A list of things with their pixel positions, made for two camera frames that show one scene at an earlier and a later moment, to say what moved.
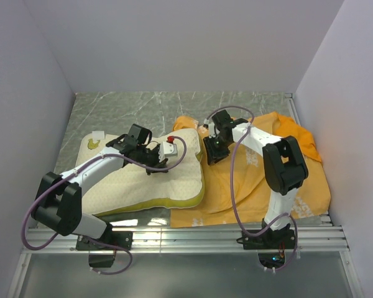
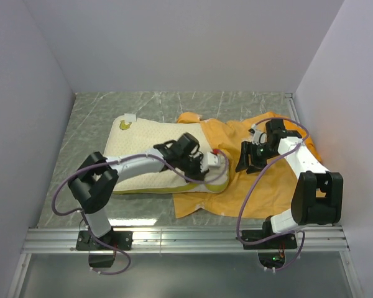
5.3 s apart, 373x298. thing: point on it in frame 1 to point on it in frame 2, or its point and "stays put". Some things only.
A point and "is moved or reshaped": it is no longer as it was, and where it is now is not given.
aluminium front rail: x=187 y=240 stays put
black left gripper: x=157 y=163 to x=198 y=174
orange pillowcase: x=236 y=189 is moved or reshaped
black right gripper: x=212 y=154 to x=247 y=148
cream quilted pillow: x=179 y=184 to x=128 y=134
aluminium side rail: x=295 y=113 stays put
